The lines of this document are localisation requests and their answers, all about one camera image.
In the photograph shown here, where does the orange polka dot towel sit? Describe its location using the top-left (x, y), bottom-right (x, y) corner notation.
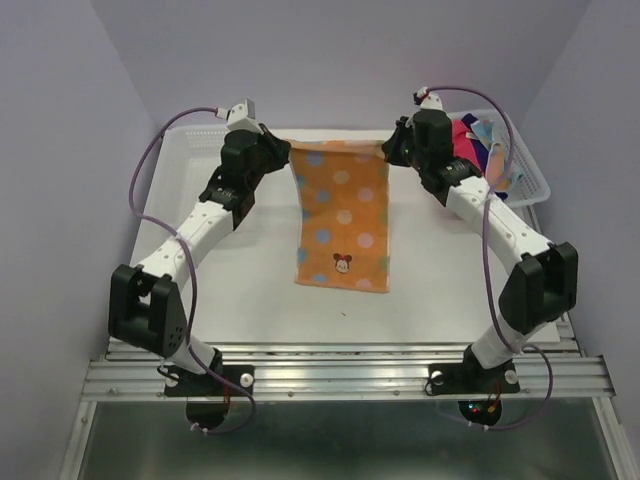
top-left (289, 140), bottom-right (390, 293)

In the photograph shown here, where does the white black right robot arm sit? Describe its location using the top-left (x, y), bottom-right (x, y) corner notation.
top-left (382, 109), bottom-right (579, 395)

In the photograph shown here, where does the white perforated right basket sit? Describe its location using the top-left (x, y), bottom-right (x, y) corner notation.
top-left (448, 109), bottom-right (551, 210)

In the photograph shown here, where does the blue orange dotted towel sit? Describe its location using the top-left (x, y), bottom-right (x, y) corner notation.
top-left (469, 119), bottom-right (523, 198)

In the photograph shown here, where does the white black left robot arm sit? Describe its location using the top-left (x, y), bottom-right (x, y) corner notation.
top-left (108, 125), bottom-right (291, 394)

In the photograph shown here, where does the white perforated left basket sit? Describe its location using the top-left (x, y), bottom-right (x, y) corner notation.
top-left (147, 125), bottom-right (228, 206)

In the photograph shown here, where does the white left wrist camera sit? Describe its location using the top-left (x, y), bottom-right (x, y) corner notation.
top-left (226, 98), bottom-right (261, 133)

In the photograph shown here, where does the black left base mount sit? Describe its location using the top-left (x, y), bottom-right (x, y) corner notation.
top-left (156, 364), bottom-right (255, 435)

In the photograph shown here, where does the purple towel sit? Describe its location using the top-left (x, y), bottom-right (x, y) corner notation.
top-left (453, 113), bottom-right (510, 199)

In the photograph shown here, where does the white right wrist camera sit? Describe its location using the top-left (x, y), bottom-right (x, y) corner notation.
top-left (413, 87), bottom-right (444, 111)

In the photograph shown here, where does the aluminium rail frame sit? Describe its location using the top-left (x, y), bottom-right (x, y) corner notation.
top-left (60, 314), bottom-right (638, 479)

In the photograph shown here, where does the pink towel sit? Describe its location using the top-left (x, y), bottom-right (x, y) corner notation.
top-left (452, 119), bottom-right (482, 171)

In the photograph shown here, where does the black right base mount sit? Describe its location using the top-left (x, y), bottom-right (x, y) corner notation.
top-left (424, 361), bottom-right (520, 429)

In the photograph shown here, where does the white perforated basket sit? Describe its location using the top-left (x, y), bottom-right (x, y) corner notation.
top-left (448, 109), bottom-right (551, 210)
top-left (147, 125), bottom-right (228, 206)

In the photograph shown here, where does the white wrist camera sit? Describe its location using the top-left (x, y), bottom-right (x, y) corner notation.
top-left (226, 98), bottom-right (261, 133)
top-left (413, 87), bottom-right (444, 111)

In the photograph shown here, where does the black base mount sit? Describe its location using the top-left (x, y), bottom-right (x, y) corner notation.
top-left (156, 364), bottom-right (255, 435)
top-left (424, 361), bottom-right (520, 429)

